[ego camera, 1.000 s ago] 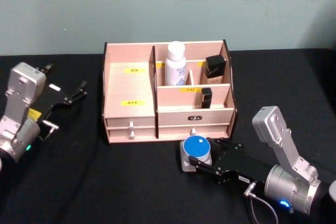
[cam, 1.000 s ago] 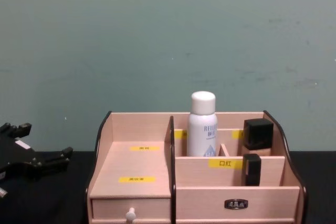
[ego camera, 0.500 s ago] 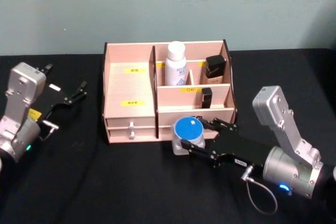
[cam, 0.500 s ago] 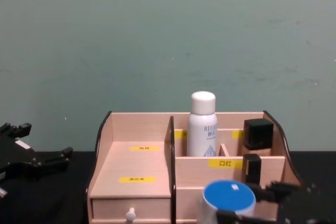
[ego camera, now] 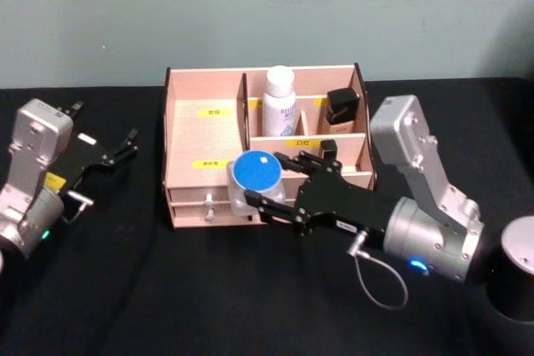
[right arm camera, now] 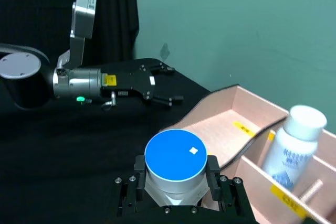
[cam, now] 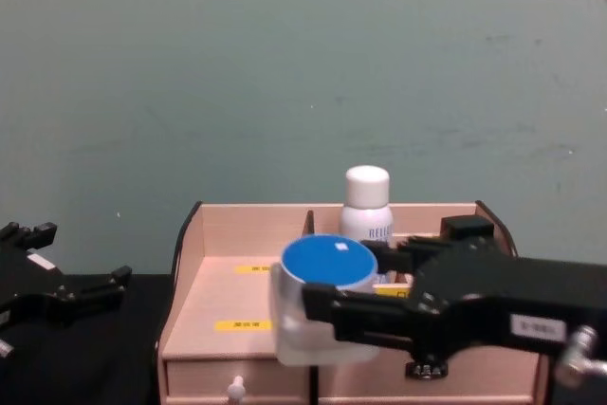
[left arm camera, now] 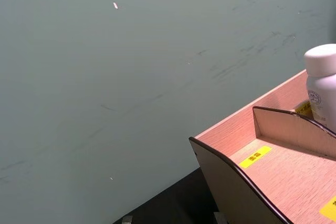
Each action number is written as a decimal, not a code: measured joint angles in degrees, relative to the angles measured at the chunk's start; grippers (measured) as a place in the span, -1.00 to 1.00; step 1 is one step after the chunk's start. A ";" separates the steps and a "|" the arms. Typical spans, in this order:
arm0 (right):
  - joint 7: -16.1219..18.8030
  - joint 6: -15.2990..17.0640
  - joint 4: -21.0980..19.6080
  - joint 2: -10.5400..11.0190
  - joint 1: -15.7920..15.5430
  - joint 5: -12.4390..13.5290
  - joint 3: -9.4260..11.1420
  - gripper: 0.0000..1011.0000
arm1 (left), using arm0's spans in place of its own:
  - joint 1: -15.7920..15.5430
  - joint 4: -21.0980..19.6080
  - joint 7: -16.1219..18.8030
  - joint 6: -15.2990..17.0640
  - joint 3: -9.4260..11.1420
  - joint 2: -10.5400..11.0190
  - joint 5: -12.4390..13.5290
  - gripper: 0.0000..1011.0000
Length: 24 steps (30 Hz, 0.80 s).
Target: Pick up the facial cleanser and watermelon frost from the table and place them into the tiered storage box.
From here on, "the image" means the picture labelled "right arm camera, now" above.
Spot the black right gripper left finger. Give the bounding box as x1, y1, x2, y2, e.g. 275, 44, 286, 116
114, 155, 148, 217

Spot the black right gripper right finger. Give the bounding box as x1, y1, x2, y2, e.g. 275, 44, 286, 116
205, 155, 250, 217

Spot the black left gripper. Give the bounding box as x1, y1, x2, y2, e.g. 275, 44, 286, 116
100, 61, 184, 108

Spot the blue-lidded white round jar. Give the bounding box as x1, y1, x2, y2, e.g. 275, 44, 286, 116
144, 129, 210, 207

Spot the brown cardboard tray with dividers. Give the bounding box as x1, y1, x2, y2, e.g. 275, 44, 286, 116
158, 83, 336, 224

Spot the white plastic bottle blue print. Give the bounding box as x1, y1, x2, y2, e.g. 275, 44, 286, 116
262, 104, 328, 192

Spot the black table cloth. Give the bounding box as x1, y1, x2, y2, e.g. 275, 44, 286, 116
0, 0, 257, 224

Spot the beige cylindrical stick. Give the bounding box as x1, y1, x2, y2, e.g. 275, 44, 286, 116
300, 178, 324, 203

